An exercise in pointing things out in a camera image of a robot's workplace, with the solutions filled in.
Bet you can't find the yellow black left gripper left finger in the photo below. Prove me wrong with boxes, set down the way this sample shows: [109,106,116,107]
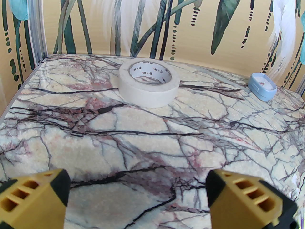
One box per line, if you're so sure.
[0,168,71,229]

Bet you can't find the small light blue case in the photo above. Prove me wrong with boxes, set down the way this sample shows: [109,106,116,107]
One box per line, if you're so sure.
[248,72,278,102]

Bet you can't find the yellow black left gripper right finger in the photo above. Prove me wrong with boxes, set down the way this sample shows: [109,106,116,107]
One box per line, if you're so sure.
[205,170,299,229]

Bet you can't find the aluminium frame post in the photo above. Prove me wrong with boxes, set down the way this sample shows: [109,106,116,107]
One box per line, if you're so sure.
[27,0,48,64]

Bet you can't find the beige masking tape roll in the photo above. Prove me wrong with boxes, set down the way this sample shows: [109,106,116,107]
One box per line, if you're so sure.
[118,61,180,108]

